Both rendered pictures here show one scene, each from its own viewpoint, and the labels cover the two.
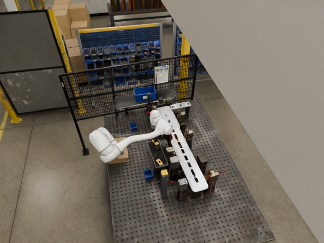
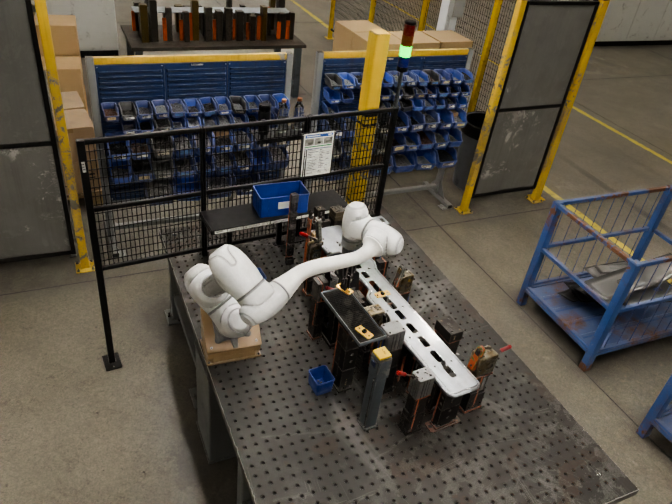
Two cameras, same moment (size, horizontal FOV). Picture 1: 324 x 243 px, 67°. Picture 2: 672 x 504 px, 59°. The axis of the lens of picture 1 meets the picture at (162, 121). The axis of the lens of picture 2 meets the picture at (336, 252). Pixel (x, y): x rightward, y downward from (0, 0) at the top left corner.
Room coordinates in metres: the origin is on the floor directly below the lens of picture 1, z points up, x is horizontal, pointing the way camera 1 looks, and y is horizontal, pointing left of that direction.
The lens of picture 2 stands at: (-0.28, 0.69, 2.93)
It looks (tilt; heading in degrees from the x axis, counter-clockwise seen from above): 35 degrees down; 345
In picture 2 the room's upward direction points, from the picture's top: 8 degrees clockwise
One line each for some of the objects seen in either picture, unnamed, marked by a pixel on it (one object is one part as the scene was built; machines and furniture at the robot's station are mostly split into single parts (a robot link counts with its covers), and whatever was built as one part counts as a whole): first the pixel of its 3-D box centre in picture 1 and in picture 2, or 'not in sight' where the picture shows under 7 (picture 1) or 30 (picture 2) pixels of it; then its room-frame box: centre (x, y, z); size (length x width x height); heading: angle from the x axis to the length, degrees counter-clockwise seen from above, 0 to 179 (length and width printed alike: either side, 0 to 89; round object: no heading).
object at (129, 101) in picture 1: (144, 98); (277, 210); (2.80, 0.26, 1.01); 0.90 x 0.22 x 0.03; 108
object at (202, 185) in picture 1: (179, 141); (385, 296); (1.99, -0.21, 1.00); 1.38 x 0.22 x 0.02; 18
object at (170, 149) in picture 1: (169, 159); (369, 337); (1.80, -0.10, 0.89); 0.13 x 0.11 x 0.38; 108
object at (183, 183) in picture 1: (181, 190); (416, 401); (1.39, -0.22, 0.88); 0.11 x 0.10 x 0.36; 108
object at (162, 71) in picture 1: (161, 74); (316, 153); (3.00, 0.01, 1.30); 0.23 x 0.02 x 0.31; 108
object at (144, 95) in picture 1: (145, 94); (280, 198); (2.81, 0.25, 1.09); 0.30 x 0.17 x 0.13; 102
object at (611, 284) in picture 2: not in sight; (629, 273); (2.78, -2.41, 0.47); 1.20 x 0.80 x 0.95; 102
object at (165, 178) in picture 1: (164, 184); (374, 391); (1.43, -0.03, 0.92); 0.08 x 0.08 x 0.44; 18
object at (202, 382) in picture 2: not in sight; (228, 397); (1.96, 0.58, 0.33); 0.31 x 0.31 x 0.66; 13
